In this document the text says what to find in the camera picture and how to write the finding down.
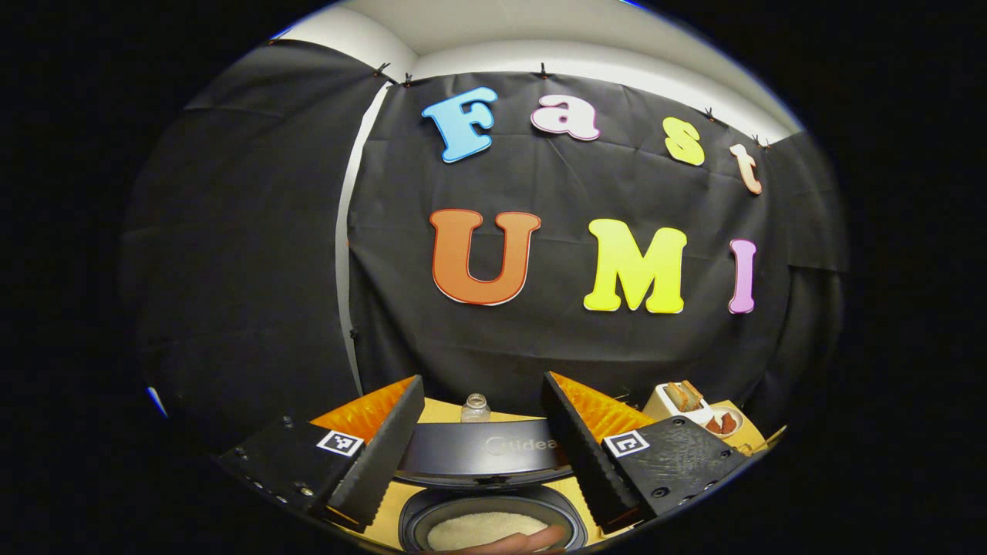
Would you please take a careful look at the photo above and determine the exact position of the white rice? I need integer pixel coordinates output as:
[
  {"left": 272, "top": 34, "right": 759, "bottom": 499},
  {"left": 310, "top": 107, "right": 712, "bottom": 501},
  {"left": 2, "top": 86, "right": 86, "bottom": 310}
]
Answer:
[{"left": 426, "top": 512, "right": 552, "bottom": 553}]

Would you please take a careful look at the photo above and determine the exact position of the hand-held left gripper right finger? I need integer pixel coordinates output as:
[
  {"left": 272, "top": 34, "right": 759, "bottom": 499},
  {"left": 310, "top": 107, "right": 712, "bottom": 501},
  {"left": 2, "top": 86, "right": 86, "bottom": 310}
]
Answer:
[{"left": 541, "top": 372, "right": 749, "bottom": 537}]

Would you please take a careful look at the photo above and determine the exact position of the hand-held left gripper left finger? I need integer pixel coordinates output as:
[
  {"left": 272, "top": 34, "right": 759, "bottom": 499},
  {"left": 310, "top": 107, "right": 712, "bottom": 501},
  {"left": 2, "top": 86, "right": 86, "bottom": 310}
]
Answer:
[{"left": 216, "top": 375, "right": 426, "bottom": 534}]

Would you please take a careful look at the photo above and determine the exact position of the black silver rice cooker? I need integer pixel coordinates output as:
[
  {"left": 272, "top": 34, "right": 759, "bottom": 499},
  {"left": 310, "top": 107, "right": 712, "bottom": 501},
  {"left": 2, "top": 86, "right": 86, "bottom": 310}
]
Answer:
[{"left": 393, "top": 419, "right": 591, "bottom": 555}]

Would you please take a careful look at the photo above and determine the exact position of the white round plate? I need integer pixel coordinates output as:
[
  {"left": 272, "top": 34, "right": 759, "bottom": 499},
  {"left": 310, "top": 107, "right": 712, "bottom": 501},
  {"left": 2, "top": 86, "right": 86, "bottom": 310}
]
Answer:
[{"left": 702, "top": 406, "right": 745, "bottom": 440}]

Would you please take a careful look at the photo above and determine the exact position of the white toaster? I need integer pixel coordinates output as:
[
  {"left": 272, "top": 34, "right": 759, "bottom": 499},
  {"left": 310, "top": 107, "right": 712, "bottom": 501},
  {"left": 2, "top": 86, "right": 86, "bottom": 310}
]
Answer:
[{"left": 642, "top": 382, "right": 714, "bottom": 429}]

